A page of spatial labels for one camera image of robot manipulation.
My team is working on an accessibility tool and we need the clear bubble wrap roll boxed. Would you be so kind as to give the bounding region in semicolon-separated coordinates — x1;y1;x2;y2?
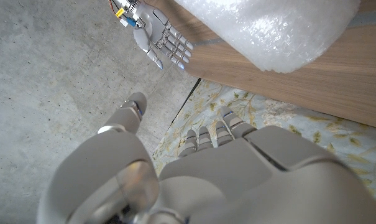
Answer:
174;0;362;74

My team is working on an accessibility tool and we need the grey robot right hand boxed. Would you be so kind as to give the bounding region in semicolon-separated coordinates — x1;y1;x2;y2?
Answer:
108;0;195;70

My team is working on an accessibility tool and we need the floral print backdrop cloth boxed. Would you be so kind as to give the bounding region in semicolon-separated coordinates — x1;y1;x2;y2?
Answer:
152;79;376;209

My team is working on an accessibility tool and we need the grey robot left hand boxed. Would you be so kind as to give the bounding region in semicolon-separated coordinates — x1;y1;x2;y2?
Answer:
37;91;376;224

